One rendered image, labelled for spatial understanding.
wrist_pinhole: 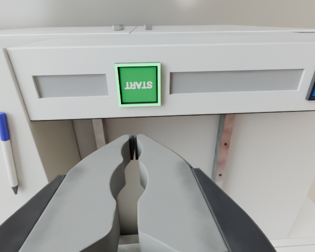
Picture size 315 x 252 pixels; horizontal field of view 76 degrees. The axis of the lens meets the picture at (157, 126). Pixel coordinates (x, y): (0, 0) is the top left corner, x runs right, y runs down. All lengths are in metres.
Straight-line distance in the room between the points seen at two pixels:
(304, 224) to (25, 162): 0.89
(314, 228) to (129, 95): 0.84
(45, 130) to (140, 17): 0.95
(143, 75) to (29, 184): 0.25
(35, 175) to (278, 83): 0.38
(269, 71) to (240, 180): 0.36
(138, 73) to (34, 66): 0.12
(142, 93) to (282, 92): 0.19
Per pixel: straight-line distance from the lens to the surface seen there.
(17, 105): 0.32
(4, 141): 0.34
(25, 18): 1.36
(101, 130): 0.43
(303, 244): 0.90
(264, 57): 0.30
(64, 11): 1.28
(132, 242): 0.63
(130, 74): 0.26
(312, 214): 1.01
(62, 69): 0.28
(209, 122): 0.47
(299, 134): 0.59
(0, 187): 0.41
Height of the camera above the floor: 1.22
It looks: 62 degrees down
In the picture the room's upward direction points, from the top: 172 degrees clockwise
